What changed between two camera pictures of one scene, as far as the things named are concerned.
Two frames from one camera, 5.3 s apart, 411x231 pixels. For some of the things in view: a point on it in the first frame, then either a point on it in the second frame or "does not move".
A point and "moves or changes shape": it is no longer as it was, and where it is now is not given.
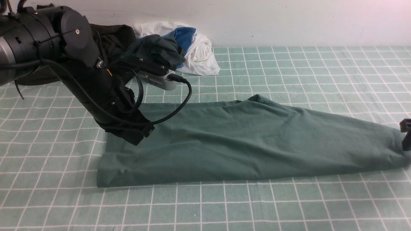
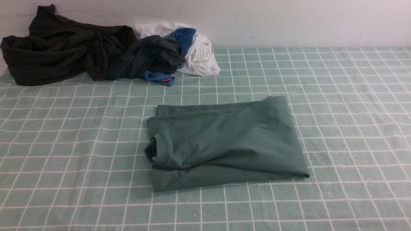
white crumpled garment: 199,60 does not move
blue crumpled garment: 184,36 does not move
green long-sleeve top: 258,138 moves or changes shape
